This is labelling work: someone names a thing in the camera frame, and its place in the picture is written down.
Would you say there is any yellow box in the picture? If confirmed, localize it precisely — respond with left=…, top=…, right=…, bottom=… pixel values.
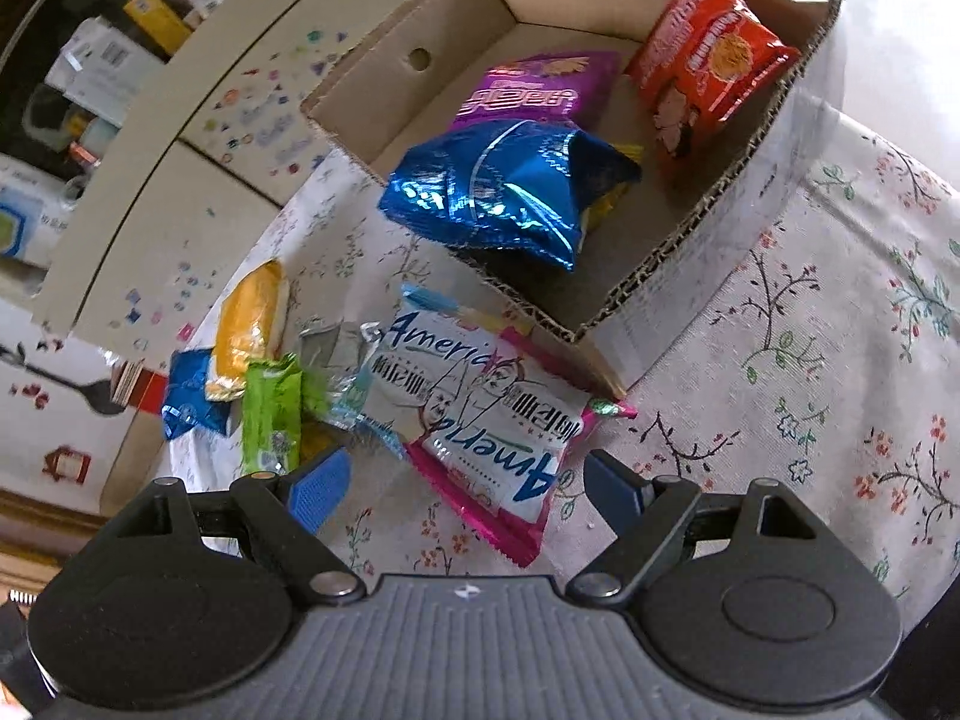
left=122, top=0, right=194, bottom=55

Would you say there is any yellow bread packet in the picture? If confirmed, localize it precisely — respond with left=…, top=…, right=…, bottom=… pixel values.
left=204, top=259, right=292, bottom=402

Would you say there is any white pink snack packet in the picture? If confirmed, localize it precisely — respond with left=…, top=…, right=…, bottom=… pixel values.
left=367, top=307, right=605, bottom=569

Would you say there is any yellow snack packet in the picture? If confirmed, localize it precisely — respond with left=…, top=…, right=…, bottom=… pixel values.
left=585, top=141, right=646, bottom=233

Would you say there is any orange red snack packet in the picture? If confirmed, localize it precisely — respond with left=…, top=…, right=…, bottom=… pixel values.
left=624, top=0, right=802, bottom=181

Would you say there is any floral tablecloth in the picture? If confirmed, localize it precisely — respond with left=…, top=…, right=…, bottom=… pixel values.
left=169, top=101, right=960, bottom=616

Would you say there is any white blue carton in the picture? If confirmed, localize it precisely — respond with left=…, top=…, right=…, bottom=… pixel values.
left=0, top=157, right=68, bottom=267

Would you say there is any blue foil snack bag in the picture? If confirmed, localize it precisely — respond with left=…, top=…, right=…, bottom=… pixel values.
left=379, top=120, right=644, bottom=272

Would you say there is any black flower wall sticker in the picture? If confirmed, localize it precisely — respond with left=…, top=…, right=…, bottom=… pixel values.
left=0, top=341, right=128, bottom=421

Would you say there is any wooden cabinet with stickers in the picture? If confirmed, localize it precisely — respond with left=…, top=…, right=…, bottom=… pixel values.
left=30, top=0, right=410, bottom=515

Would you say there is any blue snack packet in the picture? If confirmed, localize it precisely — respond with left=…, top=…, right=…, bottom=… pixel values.
left=160, top=349, right=235, bottom=442

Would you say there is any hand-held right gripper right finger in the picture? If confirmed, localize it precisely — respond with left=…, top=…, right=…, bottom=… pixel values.
left=566, top=448, right=822, bottom=605

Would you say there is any red patterned box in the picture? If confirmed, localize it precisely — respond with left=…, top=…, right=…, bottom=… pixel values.
left=109, top=358, right=175, bottom=412

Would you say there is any green snack packet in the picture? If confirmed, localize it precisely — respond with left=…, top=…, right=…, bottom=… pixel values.
left=240, top=356, right=331, bottom=475

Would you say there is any purple snack packet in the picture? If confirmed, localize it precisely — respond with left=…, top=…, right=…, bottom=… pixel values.
left=450, top=51, right=623, bottom=136

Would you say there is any white box with barcode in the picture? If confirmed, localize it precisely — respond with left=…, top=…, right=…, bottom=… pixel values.
left=43, top=17, right=155, bottom=125

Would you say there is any white printed cardboard box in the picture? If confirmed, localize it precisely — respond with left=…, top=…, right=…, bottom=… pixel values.
left=300, top=0, right=845, bottom=398

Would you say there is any silver snack packet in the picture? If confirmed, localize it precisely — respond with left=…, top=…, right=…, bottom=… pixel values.
left=298, top=319, right=383, bottom=428

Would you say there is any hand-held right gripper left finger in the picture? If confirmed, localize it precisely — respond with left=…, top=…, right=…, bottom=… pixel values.
left=101, top=444, right=368, bottom=605

